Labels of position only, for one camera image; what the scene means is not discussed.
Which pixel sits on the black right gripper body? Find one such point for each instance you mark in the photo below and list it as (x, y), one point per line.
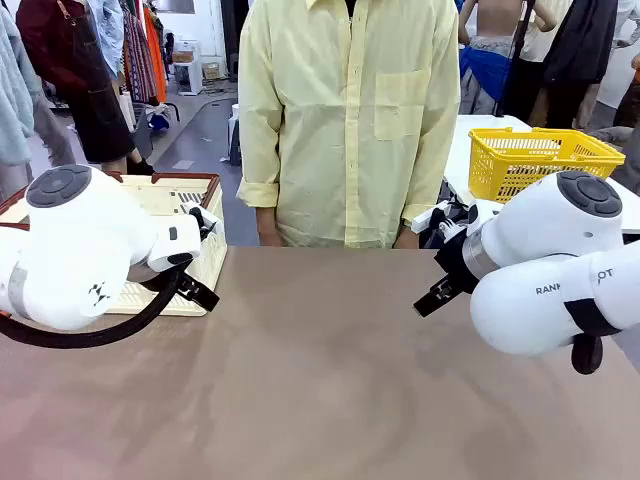
(457, 260)

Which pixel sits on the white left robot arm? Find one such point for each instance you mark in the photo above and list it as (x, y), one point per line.
(75, 240)

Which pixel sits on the person's left forearm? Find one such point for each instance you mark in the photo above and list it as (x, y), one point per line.
(406, 239)

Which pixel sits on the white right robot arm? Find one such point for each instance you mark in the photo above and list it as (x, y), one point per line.
(540, 230)

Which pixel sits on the person's right forearm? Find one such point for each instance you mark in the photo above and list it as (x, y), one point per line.
(269, 227)

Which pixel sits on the yellow plastic shopping basket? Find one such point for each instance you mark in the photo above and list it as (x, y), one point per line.
(540, 156)

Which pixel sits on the white side table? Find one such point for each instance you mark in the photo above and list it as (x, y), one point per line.
(465, 150)

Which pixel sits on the grey step stool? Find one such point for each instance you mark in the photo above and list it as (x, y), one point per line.
(234, 142)

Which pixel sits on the black metal chair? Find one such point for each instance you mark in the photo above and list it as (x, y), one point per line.
(145, 130)

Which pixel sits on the person in yellow shirt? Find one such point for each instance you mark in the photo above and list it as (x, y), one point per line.
(345, 125)

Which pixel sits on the blue bag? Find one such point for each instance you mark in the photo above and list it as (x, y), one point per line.
(159, 122)

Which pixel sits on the blue and grey draped skirt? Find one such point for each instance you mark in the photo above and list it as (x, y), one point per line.
(482, 75)

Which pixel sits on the white toilet paper roll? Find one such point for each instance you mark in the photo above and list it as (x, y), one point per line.
(235, 111)

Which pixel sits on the person in grey clothes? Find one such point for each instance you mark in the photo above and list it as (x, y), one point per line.
(627, 150)

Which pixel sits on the mannequin with maroon apron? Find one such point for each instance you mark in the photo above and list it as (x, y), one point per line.
(95, 115)

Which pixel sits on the white cabinet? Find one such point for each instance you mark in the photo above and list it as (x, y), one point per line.
(187, 75)

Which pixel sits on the brown cardboard box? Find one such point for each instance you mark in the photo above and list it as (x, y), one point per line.
(211, 71)

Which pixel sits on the black stand pole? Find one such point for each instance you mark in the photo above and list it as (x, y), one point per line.
(520, 40)

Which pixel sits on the bare torso mannequin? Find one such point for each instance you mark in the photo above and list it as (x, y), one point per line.
(500, 20)

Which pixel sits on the orange hanging garment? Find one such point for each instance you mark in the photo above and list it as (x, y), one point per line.
(156, 55)

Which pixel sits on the black hanging garment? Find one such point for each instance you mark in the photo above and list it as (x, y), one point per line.
(580, 45)

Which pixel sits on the striped hanging garments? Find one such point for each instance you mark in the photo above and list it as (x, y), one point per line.
(137, 55)

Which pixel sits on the light blue fuzzy garment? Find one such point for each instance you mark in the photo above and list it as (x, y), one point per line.
(15, 100)

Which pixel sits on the light denim shirt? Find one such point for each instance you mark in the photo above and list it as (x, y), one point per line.
(107, 35)

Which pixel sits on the person in white shirt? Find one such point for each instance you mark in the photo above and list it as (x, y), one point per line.
(627, 25)

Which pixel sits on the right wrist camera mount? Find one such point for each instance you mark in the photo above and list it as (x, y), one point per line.
(430, 215)

